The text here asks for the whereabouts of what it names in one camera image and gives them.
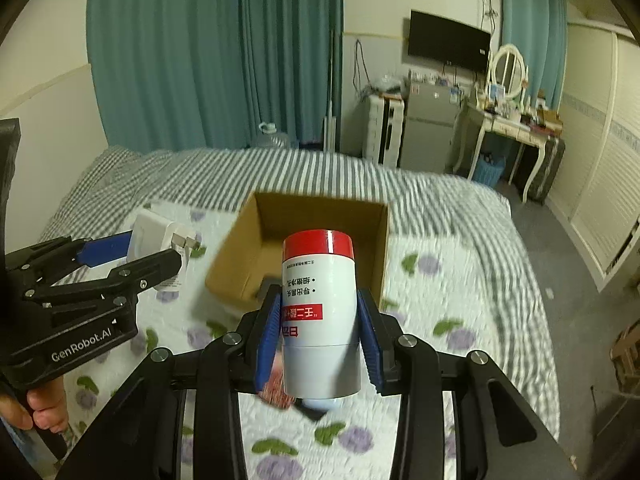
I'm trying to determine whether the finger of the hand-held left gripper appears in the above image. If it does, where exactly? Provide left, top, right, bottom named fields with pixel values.
left=4, top=231, right=135, bottom=271
left=21, top=248, right=184, bottom=311

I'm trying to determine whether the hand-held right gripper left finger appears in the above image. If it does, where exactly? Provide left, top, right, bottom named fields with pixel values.
left=52, top=284, right=283, bottom=480

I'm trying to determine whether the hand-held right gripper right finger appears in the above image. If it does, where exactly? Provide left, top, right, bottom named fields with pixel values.
left=355, top=287, right=592, bottom=480

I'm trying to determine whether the white charger plug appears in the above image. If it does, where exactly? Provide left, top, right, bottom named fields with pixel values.
left=127, top=208, right=207, bottom=297

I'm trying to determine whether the white bottle with red cap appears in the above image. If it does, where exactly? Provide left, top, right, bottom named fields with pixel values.
left=281, top=229, right=362, bottom=401

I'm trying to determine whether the brown cardboard box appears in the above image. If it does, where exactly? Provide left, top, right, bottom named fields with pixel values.
left=205, top=191, right=391, bottom=312

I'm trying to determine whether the person's left hand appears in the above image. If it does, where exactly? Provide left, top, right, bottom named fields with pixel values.
left=0, top=391, right=69, bottom=435

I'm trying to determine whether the red patterned packet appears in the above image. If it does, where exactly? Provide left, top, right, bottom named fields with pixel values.
left=262, top=360, right=302, bottom=409

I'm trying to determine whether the white floral blanket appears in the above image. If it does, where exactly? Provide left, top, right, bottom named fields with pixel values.
left=54, top=202, right=482, bottom=480

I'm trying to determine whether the clear water jug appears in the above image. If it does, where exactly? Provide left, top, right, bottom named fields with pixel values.
left=249, top=121, right=292, bottom=150

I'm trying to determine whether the blue laundry basket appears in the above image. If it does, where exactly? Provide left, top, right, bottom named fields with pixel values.
left=472, top=152, right=506, bottom=189

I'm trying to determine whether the wide teal curtain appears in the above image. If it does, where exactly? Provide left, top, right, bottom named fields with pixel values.
left=86, top=0, right=346, bottom=154

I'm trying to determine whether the grey small fridge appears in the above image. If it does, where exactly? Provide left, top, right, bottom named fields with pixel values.
left=399, top=80, right=464, bottom=174

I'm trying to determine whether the dark suitcase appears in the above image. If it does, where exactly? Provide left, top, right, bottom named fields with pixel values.
left=527, top=135, right=566, bottom=206

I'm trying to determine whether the wooden chair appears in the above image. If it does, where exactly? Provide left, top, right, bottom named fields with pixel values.
left=607, top=322, right=640, bottom=397

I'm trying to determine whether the white vanity desk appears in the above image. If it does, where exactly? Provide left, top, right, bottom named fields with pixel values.
left=452, top=97, right=564, bottom=204

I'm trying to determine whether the cream sliding wardrobe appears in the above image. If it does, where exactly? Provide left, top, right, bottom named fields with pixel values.
left=544, top=16, right=640, bottom=294

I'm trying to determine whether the white oval vanity mirror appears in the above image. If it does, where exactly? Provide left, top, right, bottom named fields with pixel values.
left=487, top=43, right=530, bottom=101

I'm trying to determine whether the narrow teal curtain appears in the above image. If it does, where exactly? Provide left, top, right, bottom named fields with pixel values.
left=499, top=0, right=569, bottom=112

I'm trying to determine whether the black wall television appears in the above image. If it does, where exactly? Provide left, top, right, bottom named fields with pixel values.
left=407, top=9, right=492, bottom=74

